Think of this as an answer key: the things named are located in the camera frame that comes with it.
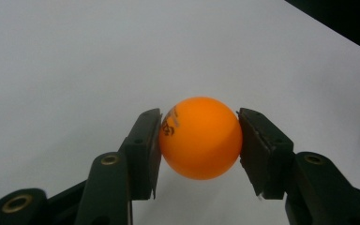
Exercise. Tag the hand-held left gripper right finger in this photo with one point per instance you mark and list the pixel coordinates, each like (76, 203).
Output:
(265, 156)

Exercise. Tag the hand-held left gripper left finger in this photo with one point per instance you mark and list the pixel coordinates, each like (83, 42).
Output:
(143, 156)

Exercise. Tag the orange table tennis ball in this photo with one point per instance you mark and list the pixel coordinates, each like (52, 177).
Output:
(203, 140)

